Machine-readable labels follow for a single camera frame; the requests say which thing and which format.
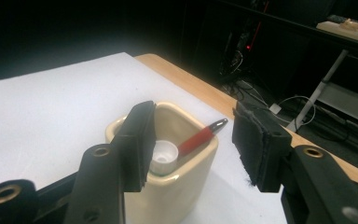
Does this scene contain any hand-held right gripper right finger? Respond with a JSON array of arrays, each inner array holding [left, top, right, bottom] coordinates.
[[231, 101, 358, 224]]

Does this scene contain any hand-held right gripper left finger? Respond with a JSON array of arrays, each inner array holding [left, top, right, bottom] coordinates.
[[63, 100, 158, 224]]

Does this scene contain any green and white marker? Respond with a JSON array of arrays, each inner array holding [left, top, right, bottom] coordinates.
[[148, 139, 180, 177]]

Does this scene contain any red pen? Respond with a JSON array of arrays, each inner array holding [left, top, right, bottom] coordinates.
[[176, 117, 230, 159]]

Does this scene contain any cream ceramic square cup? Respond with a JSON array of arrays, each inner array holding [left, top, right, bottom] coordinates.
[[104, 101, 220, 224]]

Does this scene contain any white power adapter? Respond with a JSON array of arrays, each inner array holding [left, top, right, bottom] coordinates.
[[268, 103, 282, 116]]

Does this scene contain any wooden table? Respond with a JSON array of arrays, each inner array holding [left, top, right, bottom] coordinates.
[[134, 52, 358, 191]]

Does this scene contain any white table mat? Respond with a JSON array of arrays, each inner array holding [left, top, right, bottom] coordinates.
[[0, 51, 289, 224]]

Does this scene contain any beige object on desk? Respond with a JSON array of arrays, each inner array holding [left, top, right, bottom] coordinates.
[[338, 18, 358, 32]]

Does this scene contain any white cable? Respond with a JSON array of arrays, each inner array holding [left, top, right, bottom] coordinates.
[[276, 94, 317, 127]]

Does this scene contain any bundle of black cables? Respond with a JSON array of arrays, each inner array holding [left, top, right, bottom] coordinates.
[[218, 27, 358, 147]]

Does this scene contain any white desk frame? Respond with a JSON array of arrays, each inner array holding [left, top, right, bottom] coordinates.
[[284, 13, 358, 134]]

